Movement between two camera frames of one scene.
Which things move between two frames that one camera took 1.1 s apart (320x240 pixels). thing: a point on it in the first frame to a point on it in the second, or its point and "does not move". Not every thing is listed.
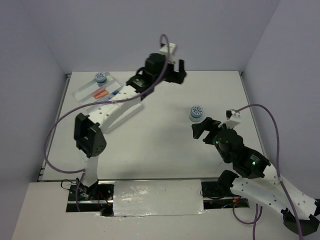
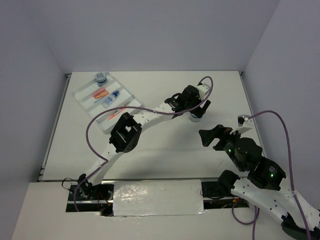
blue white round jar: [101, 78] does not move
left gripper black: [175, 76] to [199, 112]
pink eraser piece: [98, 91] does not move
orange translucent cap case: [102, 94] does not move
